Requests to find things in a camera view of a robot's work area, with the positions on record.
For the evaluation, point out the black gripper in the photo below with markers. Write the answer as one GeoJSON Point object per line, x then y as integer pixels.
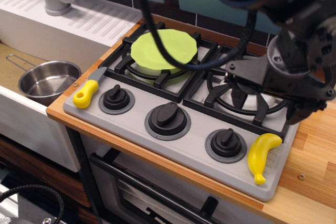
{"type": "Point", "coordinates": [299, 70]}

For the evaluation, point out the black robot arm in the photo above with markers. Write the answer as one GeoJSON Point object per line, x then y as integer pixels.
{"type": "Point", "coordinates": [302, 18]}

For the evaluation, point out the yellow toy banana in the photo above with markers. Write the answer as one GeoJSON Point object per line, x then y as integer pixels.
{"type": "Point", "coordinates": [257, 155]}

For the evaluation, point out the right black burner grate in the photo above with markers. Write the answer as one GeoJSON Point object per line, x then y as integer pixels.
{"type": "Point", "coordinates": [203, 96]}

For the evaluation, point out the black burner grate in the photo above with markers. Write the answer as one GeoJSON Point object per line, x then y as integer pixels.
{"type": "Point", "coordinates": [171, 85]}
{"type": "Point", "coordinates": [203, 96]}

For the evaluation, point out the white right burner cap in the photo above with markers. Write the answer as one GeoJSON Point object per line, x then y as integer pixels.
{"type": "Point", "coordinates": [253, 102]}

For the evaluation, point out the grey toy stove top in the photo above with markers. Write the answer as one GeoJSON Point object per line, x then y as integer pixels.
{"type": "Point", "coordinates": [190, 149]}

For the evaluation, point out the right black stove knob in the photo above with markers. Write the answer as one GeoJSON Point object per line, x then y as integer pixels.
{"type": "Point", "coordinates": [226, 146]}

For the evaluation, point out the black stove knob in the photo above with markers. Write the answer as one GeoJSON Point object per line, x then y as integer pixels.
{"type": "Point", "coordinates": [167, 122]}
{"type": "Point", "coordinates": [226, 146]}
{"type": "Point", "coordinates": [116, 101]}

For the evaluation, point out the middle black stove knob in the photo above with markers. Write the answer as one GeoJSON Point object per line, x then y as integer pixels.
{"type": "Point", "coordinates": [167, 122]}

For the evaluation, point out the green plastic plate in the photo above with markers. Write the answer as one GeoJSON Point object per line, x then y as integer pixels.
{"type": "Point", "coordinates": [179, 44]}

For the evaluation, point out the left black burner grate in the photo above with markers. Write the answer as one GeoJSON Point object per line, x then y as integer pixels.
{"type": "Point", "coordinates": [171, 85]}

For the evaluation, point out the left black stove knob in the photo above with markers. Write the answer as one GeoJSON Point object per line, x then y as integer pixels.
{"type": "Point", "coordinates": [116, 101]}

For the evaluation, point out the toy oven door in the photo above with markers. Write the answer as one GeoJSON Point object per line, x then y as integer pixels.
{"type": "Point", "coordinates": [144, 194]}

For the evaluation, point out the stainless steel pot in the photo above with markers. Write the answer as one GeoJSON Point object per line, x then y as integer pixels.
{"type": "Point", "coordinates": [45, 82]}

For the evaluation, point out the white toy sink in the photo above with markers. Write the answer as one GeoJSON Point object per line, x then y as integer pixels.
{"type": "Point", "coordinates": [30, 36]}

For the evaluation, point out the yellow handled toy knife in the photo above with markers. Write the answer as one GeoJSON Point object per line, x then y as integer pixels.
{"type": "Point", "coordinates": [82, 98]}

